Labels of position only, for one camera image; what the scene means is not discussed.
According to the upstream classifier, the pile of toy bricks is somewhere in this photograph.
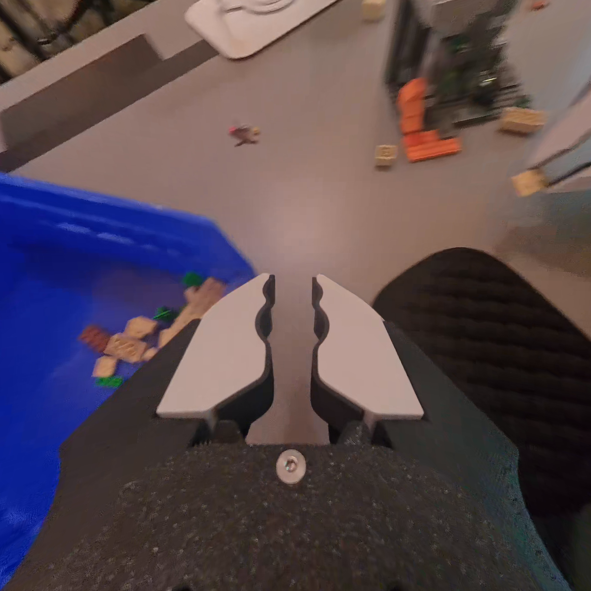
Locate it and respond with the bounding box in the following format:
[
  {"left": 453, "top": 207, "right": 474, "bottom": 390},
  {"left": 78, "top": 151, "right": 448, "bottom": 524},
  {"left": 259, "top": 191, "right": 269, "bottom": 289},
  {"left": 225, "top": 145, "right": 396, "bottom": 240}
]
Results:
[{"left": 78, "top": 271, "right": 228, "bottom": 389}]

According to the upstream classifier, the blue plastic bin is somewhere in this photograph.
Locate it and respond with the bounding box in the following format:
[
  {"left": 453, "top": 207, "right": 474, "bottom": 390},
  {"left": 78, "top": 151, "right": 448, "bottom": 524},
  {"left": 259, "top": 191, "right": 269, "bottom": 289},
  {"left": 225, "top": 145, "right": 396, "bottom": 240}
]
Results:
[{"left": 0, "top": 172, "right": 257, "bottom": 587}]

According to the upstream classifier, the brown toy brick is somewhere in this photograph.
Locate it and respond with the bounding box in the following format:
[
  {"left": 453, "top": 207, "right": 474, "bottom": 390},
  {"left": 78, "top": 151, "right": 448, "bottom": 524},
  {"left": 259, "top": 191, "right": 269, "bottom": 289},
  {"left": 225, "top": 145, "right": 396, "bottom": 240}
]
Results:
[{"left": 78, "top": 324, "right": 111, "bottom": 355}]

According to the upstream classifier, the tan studded square plate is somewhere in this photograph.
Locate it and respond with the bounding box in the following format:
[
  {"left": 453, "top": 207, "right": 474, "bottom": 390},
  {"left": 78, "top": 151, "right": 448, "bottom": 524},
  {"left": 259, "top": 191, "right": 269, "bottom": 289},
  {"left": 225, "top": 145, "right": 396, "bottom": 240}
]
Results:
[{"left": 184, "top": 276, "right": 227, "bottom": 319}]

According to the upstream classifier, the white flat board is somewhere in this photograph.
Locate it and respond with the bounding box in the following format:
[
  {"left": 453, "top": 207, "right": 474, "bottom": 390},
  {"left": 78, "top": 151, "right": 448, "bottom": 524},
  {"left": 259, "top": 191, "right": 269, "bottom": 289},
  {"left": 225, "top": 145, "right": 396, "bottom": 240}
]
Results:
[{"left": 184, "top": 0, "right": 344, "bottom": 61}]

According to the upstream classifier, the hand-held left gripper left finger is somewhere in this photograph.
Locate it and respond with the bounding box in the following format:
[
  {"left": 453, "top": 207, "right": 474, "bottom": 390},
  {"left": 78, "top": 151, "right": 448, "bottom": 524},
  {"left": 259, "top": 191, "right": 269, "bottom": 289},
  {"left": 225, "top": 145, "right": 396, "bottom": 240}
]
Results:
[{"left": 156, "top": 272, "right": 277, "bottom": 430}]

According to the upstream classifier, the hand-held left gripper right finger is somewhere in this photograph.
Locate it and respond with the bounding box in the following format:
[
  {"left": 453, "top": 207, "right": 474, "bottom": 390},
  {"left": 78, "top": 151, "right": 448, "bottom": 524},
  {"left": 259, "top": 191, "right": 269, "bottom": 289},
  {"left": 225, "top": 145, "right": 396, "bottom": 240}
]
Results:
[{"left": 310, "top": 273, "right": 424, "bottom": 430}]

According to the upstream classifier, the toy brick building model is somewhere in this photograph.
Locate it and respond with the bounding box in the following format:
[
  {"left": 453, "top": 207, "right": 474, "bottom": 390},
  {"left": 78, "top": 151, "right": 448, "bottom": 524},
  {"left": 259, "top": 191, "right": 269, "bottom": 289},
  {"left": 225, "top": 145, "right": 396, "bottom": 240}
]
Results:
[{"left": 382, "top": 0, "right": 532, "bottom": 163}]

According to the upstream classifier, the black wrist rest pad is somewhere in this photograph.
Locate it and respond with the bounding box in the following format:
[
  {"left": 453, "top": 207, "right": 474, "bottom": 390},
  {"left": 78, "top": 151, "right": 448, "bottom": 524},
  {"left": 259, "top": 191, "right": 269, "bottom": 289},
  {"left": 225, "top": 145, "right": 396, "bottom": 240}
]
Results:
[{"left": 372, "top": 247, "right": 591, "bottom": 569}]

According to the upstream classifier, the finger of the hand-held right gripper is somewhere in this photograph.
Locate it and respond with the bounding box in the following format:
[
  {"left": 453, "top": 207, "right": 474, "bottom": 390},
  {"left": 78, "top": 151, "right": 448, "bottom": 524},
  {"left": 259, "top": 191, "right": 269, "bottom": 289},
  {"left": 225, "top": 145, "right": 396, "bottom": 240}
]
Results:
[
  {"left": 526, "top": 82, "right": 591, "bottom": 171},
  {"left": 546, "top": 159, "right": 591, "bottom": 194}
]

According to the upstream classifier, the grey desk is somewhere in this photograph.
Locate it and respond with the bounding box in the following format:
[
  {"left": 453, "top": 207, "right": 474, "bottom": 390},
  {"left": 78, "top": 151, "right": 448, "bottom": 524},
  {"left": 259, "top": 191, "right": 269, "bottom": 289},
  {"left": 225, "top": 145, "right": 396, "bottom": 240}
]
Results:
[{"left": 0, "top": 0, "right": 591, "bottom": 444}]

